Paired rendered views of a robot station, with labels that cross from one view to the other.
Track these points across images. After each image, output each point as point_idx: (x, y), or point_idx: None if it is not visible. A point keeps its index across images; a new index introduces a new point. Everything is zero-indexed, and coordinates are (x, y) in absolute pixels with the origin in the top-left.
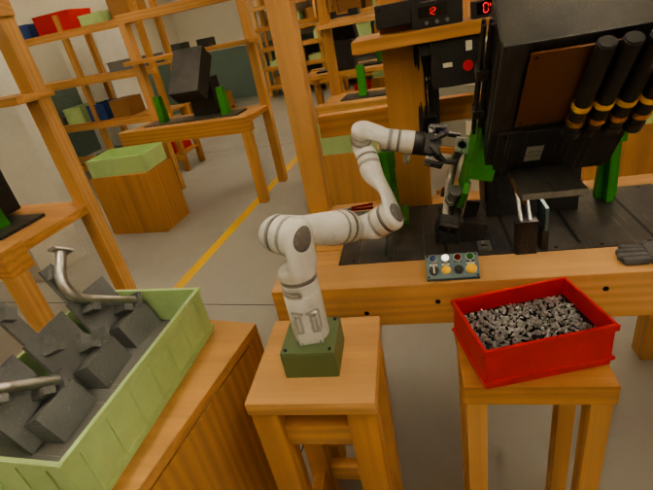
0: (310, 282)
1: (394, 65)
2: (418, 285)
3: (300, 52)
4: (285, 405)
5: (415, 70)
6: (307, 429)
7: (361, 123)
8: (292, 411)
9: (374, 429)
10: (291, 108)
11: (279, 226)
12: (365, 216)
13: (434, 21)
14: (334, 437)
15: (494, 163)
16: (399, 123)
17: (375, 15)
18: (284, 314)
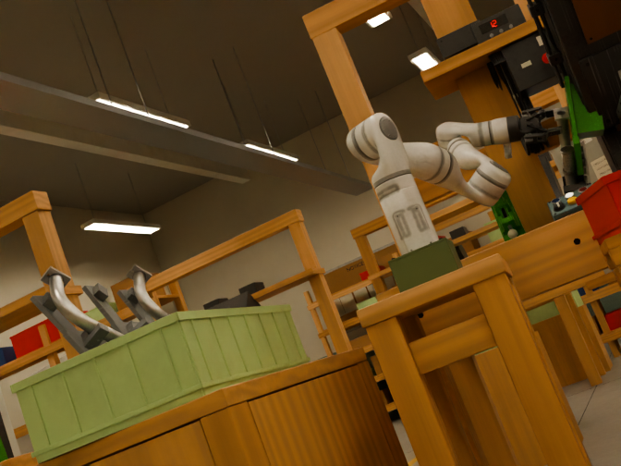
0: (405, 173)
1: (474, 92)
2: (545, 226)
3: (371, 113)
4: (401, 295)
5: (499, 91)
6: (435, 337)
7: (445, 123)
8: (411, 301)
9: (510, 299)
10: (371, 170)
11: (364, 121)
12: (467, 182)
13: (499, 31)
14: (470, 339)
15: (595, 105)
16: (500, 151)
17: (439, 45)
18: None
